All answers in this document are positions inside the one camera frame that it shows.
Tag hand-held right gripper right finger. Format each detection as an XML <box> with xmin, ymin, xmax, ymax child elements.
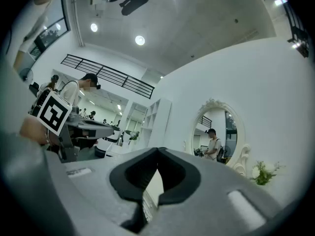
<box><xmin>147</xmin><ymin>147</ymin><xmax>283</xmax><ymax>236</ymax></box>

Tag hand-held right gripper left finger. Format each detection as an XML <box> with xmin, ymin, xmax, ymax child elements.
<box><xmin>45</xmin><ymin>147</ymin><xmax>159</xmax><ymax>236</ymax></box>

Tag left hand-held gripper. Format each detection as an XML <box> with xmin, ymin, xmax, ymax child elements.
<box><xmin>36</xmin><ymin>89</ymin><xmax>117</xmax><ymax>162</ymax></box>

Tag white vanity table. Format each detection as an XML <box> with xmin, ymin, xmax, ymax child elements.
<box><xmin>142</xmin><ymin>192</ymin><xmax>158</xmax><ymax>223</ymax></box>

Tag person's left forearm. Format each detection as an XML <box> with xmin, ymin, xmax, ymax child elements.
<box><xmin>19</xmin><ymin>116</ymin><xmax>52</xmax><ymax>147</ymax></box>

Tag long black metal railing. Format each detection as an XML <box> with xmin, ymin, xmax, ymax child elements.
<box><xmin>60</xmin><ymin>54</ymin><xmax>156</xmax><ymax>100</ymax></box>

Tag white open bookshelf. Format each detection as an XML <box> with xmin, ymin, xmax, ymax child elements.
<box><xmin>139</xmin><ymin>98</ymin><xmax>172</xmax><ymax>148</ymax></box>

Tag white flower bouquet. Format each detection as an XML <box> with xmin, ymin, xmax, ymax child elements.
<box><xmin>250</xmin><ymin>160</ymin><xmax>285</xmax><ymax>186</ymax></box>

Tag white ornate oval mirror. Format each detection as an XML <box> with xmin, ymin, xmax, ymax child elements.
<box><xmin>184</xmin><ymin>97</ymin><xmax>252</xmax><ymax>177</ymax></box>

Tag black standing fan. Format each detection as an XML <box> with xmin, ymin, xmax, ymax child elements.
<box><xmin>19</xmin><ymin>67</ymin><xmax>34</xmax><ymax>83</ymax></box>

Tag short black metal railing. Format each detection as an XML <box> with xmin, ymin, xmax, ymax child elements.
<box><xmin>282</xmin><ymin>0</ymin><xmax>310</xmax><ymax>58</ymax></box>

